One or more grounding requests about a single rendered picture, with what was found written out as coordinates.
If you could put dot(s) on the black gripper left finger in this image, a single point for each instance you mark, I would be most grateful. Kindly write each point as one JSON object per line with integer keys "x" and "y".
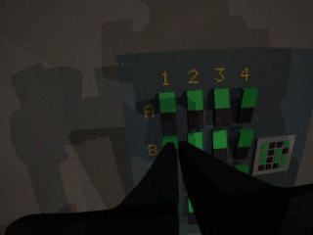
{"x": 152, "y": 208}

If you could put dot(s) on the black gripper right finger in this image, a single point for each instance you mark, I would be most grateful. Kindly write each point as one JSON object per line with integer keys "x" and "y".
{"x": 227, "y": 201}

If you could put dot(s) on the dark grey switch panel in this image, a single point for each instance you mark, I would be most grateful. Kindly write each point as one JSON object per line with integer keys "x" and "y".
{"x": 249, "y": 107}

